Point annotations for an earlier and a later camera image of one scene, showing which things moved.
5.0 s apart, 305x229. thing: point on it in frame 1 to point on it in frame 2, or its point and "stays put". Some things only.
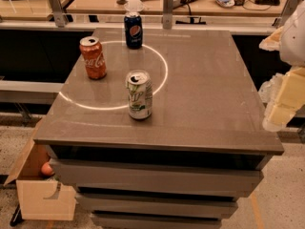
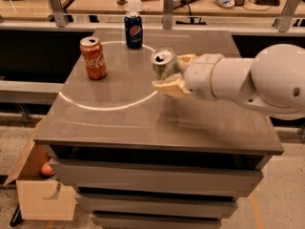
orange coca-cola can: x=91 y=52 stays put
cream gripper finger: x=284 y=95 to x=172 y=86
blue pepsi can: x=133 y=29 stays put
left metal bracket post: x=59 y=15 stays put
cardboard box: x=41 y=197 stays put
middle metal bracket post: x=168 y=6 stays put
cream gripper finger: x=273 y=43 to x=188 y=57
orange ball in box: x=46 y=169 stays put
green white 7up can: x=140 y=93 to x=165 y=63
